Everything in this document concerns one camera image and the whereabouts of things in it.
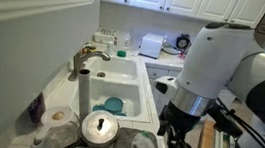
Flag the white upright tube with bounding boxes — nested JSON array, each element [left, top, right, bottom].
[[72, 67, 97, 122]]

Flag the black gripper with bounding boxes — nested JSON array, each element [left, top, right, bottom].
[[155, 99, 203, 148]]

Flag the large teal plate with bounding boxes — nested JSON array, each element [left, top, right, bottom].
[[103, 95, 126, 114]]

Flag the white dish rack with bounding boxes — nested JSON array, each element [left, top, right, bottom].
[[92, 26, 117, 46]]

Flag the white round plate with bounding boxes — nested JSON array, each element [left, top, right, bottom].
[[39, 103, 75, 129]]

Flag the white countertop appliance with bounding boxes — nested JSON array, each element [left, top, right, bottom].
[[139, 32, 165, 60]]

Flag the white double sink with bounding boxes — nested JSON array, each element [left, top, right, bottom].
[[68, 50, 158, 124]]

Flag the chrome sink faucet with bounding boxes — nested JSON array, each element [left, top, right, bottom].
[[67, 46, 113, 86]]

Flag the white lower cabinets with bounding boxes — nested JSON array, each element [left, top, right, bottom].
[[140, 65, 182, 118]]

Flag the white shallow dish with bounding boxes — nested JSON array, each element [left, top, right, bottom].
[[162, 46, 181, 56]]

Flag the white device with green display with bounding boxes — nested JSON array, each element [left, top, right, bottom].
[[214, 132, 234, 148]]

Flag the beige round food item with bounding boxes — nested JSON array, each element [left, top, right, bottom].
[[51, 109, 66, 122]]

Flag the small teal plate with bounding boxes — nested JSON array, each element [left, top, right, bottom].
[[114, 110, 128, 118], [91, 104, 107, 114]]

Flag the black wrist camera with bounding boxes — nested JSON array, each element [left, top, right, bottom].
[[205, 102, 246, 138]]

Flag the grey quilted pot holder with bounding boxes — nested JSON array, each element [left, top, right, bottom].
[[112, 125, 164, 148]]

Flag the framed wall picture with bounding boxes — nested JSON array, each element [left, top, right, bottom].
[[256, 22, 265, 35]]

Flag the purple container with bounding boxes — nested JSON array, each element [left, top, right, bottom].
[[25, 90, 48, 125]]

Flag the black round clock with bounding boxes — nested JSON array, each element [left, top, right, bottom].
[[175, 33, 192, 51]]

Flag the yellow and black scrubber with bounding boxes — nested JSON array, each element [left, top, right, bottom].
[[81, 43, 98, 56]]

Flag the green and white towel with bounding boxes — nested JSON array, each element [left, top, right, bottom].
[[129, 129, 159, 148]]

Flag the clear plastic container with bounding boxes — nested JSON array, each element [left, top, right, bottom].
[[113, 30, 132, 52]]

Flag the green cup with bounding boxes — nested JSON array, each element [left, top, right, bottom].
[[116, 49, 128, 58]]

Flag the white jug with grey lid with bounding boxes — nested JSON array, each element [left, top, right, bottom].
[[32, 116, 83, 148]]

